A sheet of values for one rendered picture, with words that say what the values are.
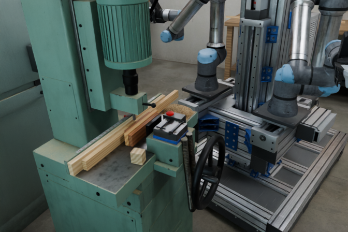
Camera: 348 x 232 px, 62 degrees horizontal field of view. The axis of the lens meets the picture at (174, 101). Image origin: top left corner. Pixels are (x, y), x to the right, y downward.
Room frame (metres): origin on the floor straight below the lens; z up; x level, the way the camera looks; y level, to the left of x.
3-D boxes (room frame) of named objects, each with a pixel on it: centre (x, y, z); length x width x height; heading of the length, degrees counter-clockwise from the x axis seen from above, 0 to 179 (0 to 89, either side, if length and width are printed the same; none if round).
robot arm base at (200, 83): (1.66, -0.21, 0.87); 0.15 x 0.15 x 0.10
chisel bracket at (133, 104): (1.04, 0.18, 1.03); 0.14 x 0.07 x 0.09; 60
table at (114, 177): (0.95, 0.09, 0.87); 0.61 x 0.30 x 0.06; 150
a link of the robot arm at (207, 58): (1.67, -0.21, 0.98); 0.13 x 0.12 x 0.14; 151
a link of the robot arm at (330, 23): (1.28, -0.69, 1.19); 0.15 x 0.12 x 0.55; 72
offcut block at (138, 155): (0.82, 0.13, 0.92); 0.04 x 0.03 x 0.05; 71
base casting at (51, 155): (1.09, 0.27, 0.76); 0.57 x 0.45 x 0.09; 60
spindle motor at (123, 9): (1.03, 0.17, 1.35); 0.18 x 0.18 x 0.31
